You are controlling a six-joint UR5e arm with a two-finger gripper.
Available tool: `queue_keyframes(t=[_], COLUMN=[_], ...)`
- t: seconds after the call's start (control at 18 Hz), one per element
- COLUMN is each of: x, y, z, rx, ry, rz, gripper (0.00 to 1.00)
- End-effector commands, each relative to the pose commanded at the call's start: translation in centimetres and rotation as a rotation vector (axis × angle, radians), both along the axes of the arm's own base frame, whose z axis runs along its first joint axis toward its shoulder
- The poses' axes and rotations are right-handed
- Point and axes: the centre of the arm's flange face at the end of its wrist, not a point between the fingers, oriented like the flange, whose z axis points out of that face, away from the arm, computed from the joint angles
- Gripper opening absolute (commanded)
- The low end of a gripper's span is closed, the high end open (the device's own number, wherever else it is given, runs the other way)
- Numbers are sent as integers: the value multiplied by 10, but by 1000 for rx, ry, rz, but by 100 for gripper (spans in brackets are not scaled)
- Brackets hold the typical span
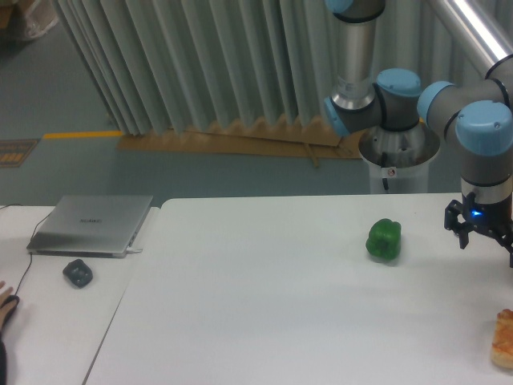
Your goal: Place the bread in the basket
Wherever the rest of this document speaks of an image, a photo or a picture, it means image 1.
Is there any person's hand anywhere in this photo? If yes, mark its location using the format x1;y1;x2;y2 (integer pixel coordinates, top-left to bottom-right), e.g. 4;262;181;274
0;280;14;326

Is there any grey-green pleated curtain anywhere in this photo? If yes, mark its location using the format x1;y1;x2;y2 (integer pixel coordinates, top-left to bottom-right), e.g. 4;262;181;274
51;0;513;136

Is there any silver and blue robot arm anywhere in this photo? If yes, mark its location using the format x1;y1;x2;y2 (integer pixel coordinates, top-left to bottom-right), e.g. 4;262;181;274
325;1;512;249

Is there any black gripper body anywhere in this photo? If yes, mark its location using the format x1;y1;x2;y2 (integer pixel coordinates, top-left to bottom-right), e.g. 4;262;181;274
460;192;512;239

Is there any brown cardboard sheet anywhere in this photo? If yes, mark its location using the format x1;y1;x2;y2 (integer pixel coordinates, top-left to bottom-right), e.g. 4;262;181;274
117;115;363;167

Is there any black small controller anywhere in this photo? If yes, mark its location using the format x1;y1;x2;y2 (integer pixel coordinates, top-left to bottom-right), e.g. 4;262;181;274
63;259;94;289

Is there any silver closed laptop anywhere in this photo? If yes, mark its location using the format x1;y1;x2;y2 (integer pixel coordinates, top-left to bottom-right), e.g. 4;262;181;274
26;195;153;257

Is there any black computer mouse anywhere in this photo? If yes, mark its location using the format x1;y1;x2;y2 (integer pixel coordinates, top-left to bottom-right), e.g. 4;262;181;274
1;294;20;327

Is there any toasted bread slice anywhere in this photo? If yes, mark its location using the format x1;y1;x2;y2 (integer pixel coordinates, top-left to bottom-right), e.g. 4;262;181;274
491;309;512;370

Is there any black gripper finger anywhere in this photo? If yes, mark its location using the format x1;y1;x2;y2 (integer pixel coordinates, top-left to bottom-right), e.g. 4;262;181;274
496;236;513;268
444;200;473;249

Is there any dark sleeve forearm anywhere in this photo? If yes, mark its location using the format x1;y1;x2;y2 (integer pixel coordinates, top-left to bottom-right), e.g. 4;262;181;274
0;340;7;385

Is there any green bell pepper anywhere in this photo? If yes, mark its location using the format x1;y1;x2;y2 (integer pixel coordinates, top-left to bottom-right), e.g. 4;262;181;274
366;218;402;261

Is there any black mouse cable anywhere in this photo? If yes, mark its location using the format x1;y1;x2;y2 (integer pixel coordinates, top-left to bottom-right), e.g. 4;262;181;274
0;204;57;296

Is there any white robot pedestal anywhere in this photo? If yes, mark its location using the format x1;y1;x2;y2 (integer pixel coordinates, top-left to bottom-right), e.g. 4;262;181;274
358;122;440;194

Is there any white usb plug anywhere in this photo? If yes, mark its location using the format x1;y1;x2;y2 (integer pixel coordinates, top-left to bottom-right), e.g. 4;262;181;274
126;248;143;254

